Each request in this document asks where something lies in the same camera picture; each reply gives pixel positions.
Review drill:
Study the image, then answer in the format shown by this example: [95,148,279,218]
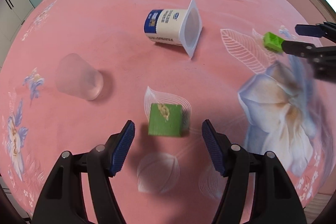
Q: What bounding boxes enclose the light green block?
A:
[263,32,284,53]

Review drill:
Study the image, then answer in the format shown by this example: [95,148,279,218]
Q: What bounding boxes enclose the clear plastic cup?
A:
[55,53,104,101]

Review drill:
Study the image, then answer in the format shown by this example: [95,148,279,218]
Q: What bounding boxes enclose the dark green block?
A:
[148,103,190,138]

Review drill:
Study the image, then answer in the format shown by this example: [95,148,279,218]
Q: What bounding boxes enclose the white yogurt cup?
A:
[143,0,203,58]

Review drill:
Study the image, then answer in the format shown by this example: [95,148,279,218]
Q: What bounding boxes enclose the pink floral bed quilt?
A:
[1,0,335,223]

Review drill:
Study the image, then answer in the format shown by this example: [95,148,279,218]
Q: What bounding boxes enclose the white wardrobe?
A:
[0,0,34,67]

